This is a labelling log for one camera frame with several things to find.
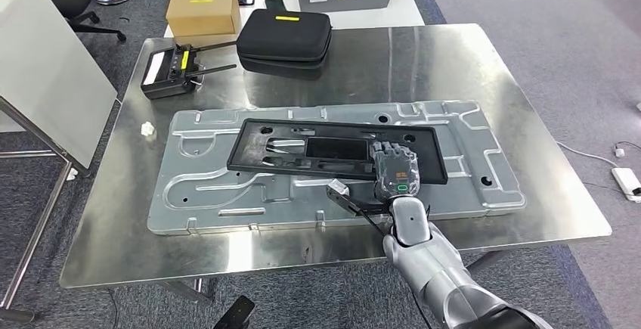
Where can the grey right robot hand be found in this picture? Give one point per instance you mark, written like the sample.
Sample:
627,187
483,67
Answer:
398,171

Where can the black plastic bracket part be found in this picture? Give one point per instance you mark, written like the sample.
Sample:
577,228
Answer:
250,151

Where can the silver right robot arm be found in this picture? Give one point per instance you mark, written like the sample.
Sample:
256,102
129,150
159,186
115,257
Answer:
430,261

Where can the steel workbench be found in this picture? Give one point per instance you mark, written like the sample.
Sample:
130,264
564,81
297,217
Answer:
350,66

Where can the white table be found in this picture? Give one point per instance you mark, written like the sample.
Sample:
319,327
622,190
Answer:
410,13

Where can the black zippered carry case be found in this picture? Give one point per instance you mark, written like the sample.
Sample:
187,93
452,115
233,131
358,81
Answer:
285,36

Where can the grey metal fixture plate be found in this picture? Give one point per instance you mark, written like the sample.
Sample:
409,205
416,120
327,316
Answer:
210,196

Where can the small white plug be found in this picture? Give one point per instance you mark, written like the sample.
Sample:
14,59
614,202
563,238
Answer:
620,152

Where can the white power adapter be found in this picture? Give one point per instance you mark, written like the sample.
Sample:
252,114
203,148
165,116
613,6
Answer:
626,182

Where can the black remote controller with antennas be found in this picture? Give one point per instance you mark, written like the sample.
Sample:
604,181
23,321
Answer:
168,73

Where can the brown cardboard box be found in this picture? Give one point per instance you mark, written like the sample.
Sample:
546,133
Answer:
203,11

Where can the small white object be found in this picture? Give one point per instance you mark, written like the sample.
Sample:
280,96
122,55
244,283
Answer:
148,129

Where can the white side panel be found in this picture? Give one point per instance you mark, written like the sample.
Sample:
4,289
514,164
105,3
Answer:
50,66

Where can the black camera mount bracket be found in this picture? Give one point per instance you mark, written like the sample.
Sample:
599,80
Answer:
360,207

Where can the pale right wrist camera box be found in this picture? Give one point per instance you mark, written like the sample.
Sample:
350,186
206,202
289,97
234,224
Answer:
338,188

